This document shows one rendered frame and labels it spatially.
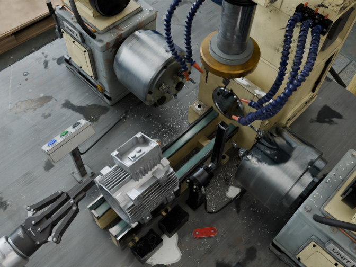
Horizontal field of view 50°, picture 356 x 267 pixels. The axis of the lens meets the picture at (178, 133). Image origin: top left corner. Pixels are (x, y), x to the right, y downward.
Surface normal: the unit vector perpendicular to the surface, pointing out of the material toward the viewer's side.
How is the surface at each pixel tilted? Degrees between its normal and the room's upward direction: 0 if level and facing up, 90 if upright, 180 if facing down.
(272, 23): 90
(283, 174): 36
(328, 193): 0
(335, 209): 0
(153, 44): 2
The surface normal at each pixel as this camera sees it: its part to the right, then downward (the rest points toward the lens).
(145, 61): -0.31, -0.19
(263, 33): -0.71, 0.59
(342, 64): 0.03, -0.54
